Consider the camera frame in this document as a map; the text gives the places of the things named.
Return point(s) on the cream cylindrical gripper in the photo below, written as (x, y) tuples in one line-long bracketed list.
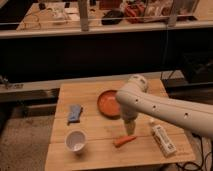
[(130, 126)]

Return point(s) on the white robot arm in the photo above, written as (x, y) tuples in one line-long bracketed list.
[(134, 99)]

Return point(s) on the orange carrot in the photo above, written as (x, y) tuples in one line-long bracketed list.
[(123, 140)]

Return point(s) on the orange round plate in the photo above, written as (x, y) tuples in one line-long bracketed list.
[(108, 105)]

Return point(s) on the white glue bottle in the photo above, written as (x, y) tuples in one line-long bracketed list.
[(162, 139)]

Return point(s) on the blue folded cloth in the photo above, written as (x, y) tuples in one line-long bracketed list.
[(74, 114)]

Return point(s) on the white paper cup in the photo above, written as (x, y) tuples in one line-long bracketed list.
[(75, 141)]

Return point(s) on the black object on bench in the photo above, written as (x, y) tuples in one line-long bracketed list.
[(112, 17)]

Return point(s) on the red tool on bench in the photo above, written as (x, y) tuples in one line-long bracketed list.
[(134, 13)]

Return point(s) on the grey right metal post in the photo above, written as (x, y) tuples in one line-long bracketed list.
[(174, 12)]

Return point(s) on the grey vertical metal post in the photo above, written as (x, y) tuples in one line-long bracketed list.
[(82, 4)]

